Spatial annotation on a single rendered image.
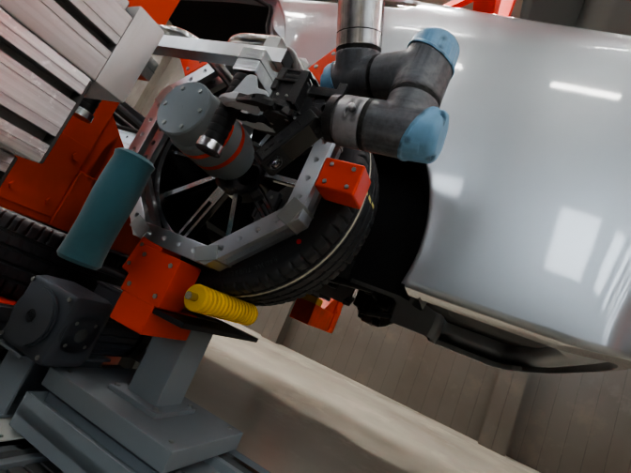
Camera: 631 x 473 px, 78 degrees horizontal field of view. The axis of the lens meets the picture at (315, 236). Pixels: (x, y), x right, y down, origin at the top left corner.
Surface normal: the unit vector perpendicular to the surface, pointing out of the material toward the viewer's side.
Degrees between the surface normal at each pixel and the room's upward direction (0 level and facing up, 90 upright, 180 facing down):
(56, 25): 90
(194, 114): 90
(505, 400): 90
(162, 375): 90
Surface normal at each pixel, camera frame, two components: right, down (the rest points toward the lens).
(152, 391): -0.30, -0.32
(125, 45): 0.83, 0.25
